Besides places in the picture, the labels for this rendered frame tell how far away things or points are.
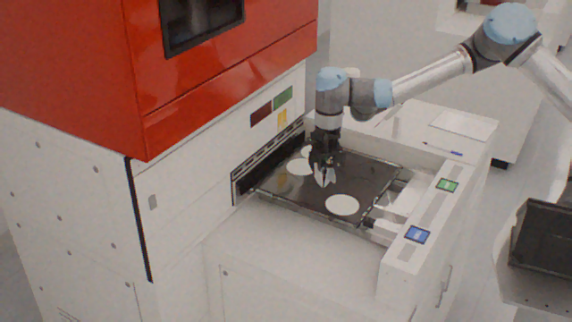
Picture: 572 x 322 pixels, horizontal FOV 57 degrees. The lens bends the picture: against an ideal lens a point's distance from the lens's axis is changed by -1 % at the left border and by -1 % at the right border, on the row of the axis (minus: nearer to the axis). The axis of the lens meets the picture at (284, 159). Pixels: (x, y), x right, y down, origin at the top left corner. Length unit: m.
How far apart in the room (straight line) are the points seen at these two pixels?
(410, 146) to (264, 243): 0.59
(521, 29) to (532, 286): 0.69
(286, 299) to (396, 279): 0.34
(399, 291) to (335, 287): 0.18
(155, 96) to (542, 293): 1.12
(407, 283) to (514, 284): 0.35
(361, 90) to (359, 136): 0.54
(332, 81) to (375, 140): 0.56
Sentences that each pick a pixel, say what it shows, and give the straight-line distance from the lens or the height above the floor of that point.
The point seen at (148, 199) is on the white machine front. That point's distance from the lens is 1.35.
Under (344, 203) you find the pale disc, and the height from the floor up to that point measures 0.90.
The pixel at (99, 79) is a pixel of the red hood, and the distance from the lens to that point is 1.22.
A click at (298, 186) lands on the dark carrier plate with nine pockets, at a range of 1.68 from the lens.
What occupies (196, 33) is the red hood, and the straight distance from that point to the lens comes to 1.27.
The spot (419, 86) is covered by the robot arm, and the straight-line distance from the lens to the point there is 1.52.
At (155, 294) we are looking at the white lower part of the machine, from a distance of 1.55.
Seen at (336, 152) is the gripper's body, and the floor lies 1.13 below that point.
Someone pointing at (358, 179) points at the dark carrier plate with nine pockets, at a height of 0.90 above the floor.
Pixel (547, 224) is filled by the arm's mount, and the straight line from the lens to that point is 1.56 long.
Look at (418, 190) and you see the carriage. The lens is 1.75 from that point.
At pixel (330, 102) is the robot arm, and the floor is 1.28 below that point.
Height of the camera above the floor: 1.88
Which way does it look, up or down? 33 degrees down
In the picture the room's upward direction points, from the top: straight up
